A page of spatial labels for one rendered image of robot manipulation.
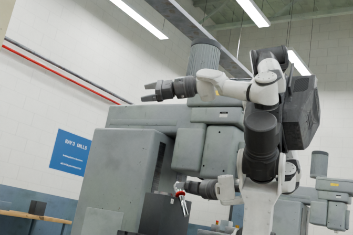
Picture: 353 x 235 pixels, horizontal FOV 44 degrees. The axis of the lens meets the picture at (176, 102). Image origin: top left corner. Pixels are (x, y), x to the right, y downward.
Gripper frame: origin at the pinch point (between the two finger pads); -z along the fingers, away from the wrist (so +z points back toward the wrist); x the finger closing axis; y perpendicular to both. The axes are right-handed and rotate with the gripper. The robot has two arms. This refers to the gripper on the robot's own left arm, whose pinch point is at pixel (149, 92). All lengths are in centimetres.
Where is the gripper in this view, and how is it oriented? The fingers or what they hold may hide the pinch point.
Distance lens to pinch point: 177.7
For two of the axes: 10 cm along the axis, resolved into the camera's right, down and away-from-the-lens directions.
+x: 0.7, -4.9, 8.7
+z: 9.8, -1.3, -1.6
